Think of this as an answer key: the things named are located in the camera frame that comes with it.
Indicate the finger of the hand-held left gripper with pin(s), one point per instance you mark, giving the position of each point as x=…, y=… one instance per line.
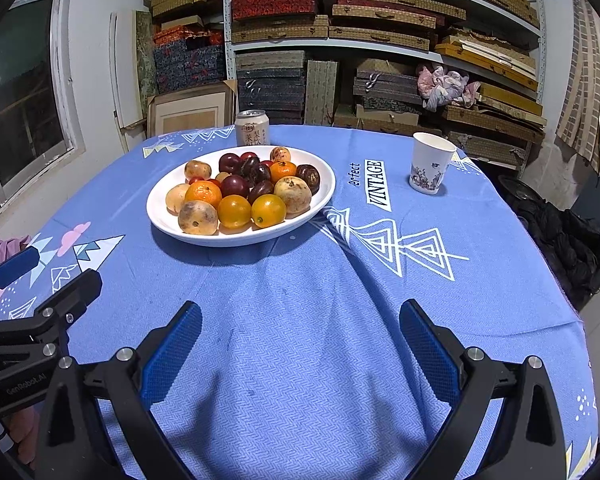
x=15, y=267
x=80, y=290

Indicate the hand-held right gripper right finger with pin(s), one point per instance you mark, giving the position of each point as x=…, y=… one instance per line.
x=430, y=355

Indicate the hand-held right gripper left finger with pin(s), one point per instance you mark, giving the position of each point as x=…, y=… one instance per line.
x=172, y=355

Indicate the smooth yellow passion fruit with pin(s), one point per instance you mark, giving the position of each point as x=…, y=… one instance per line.
x=176, y=198

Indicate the white oval plate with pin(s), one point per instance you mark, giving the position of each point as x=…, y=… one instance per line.
x=240, y=237

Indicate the brown-blotched passion fruit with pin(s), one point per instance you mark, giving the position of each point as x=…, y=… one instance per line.
x=197, y=217

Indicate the orange tomato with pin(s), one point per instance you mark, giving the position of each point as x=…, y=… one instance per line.
x=234, y=211

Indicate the pale oblong passion fruit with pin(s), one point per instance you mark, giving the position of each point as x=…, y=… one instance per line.
x=197, y=170

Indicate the yellow tomato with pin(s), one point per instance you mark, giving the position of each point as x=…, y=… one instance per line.
x=268, y=210

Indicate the small brownish passion fruit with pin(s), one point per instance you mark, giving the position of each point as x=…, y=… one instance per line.
x=223, y=176

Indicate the dark water chestnut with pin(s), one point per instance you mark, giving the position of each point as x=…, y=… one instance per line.
x=254, y=171
x=308, y=178
x=260, y=191

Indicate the tan potato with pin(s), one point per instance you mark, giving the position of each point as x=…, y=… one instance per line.
x=292, y=194

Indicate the small pale passion fruit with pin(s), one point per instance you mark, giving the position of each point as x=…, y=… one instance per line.
x=281, y=154

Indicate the person's left hand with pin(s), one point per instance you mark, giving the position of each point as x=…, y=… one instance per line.
x=25, y=435

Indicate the purple cloth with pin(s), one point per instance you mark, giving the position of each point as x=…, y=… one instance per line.
x=2, y=247

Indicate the blue printed tablecloth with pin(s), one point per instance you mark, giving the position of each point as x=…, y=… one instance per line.
x=305, y=310

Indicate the black cloth heap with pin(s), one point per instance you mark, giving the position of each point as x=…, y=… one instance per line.
x=555, y=240

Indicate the window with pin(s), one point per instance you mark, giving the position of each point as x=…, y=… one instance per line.
x=20, y=85

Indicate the printed paper cup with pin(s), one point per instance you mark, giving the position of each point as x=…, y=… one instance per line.
x=430, y=162

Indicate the framed picture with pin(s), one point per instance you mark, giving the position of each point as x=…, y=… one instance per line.
x=190, y=110

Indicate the white leaning board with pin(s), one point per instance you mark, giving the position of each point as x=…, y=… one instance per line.
x=127, y=75

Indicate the beverage can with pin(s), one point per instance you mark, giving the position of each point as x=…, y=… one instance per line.
x=252, y=127

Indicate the greenish marble slab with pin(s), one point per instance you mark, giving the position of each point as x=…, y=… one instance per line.
x=145, y=55

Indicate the stack of dark blue boxes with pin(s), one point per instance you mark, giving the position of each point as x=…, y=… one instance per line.
x=190, y=67

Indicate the pink floral cloth bundle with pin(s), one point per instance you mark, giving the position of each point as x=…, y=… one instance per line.
x=445, y=85

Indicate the stack of dark brown boxes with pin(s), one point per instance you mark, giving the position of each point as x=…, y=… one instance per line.
x=385, y=87

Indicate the orange-red patterned box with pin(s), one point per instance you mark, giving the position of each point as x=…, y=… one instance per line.
x=187, y=36

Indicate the stack of grey boxes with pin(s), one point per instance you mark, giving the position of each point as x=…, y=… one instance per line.
x=270, y=85

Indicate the upright woven green box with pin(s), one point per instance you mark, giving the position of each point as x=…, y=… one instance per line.
x=321, y=91

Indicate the stack of yellow flat boxes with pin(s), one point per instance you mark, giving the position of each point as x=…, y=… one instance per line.
x=495, y=75

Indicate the white metal shelf rack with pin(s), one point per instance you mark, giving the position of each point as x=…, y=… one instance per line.
x=229, y=25

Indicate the checkered beige curtain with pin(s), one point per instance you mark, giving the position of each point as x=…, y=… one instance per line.
x=580, y=70

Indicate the red patterned flat box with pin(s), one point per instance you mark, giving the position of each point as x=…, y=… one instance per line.
x=275, y=0

